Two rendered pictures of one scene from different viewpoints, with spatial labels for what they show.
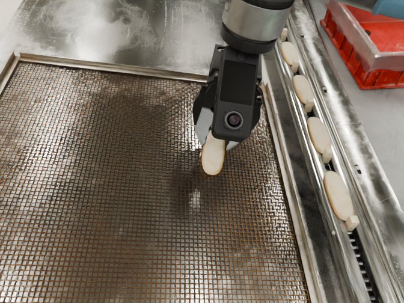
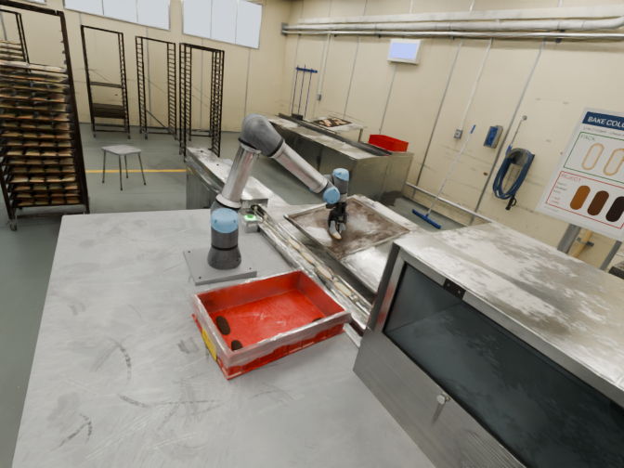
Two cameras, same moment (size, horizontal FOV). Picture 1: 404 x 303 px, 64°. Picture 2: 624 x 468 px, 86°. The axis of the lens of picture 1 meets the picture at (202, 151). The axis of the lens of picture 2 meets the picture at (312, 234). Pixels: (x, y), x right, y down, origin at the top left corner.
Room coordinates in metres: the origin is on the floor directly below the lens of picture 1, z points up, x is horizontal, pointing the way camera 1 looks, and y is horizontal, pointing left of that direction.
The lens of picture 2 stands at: (1.60, -1.08, 1.66)
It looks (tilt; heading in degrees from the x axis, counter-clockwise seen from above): 25 degrees down; 144
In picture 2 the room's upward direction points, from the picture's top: 10 degrees clockwise
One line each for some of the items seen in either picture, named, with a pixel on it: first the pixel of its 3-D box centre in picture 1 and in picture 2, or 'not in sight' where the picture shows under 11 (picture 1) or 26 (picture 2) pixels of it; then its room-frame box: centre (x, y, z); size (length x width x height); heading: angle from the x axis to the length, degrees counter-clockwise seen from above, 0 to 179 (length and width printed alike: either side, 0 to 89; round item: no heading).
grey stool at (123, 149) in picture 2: not in sight; (123, 166); (-3.12, -0.78, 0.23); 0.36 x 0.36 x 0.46; 32
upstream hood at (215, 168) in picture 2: not in sight; (220, 172); (-0.81, -0.28, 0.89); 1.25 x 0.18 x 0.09; 2
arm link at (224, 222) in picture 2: not in sight; (225, 227); (0.34, -0.63, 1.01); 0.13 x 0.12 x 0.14; 164
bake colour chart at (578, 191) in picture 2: not in sight; (604, 173); (1.12, 0.62, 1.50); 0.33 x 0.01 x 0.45; 6
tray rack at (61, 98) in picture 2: not in sight; (38, 123); (-2.19, -1.46, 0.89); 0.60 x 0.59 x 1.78; 91
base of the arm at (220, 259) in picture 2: not in sight; (224, 251); (0.34, -0.63, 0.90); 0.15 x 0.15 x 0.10
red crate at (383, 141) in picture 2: not in sight; (387, 142); (-2.15, 2.72, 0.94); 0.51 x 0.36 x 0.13; 6
